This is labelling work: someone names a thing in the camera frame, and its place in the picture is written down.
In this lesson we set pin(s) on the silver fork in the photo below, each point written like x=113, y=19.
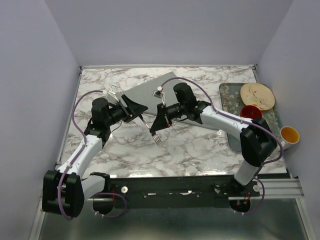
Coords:
x=154, y=135

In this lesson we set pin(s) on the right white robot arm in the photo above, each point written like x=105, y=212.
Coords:
x=256, y=139

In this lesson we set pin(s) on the beige floral plate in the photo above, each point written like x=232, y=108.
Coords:
x=257, y=95

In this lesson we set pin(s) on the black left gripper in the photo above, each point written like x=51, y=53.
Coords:
x=135, y=108

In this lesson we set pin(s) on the black mounting base bar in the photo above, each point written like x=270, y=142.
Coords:
x=172, y=192

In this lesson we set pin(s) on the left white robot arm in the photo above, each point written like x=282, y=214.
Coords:
x=64, y=191

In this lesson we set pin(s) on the aluminium frame rail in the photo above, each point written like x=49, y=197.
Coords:
x=285, y=188

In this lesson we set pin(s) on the black mug red inside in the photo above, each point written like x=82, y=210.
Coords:
x=251, y=111

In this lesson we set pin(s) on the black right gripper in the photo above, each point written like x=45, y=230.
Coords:
x=161, y=120

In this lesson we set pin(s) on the grey cloth napkin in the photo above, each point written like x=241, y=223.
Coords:
x=143, y=92

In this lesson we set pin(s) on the white mug yellow inside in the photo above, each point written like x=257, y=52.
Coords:
x=289, y=136

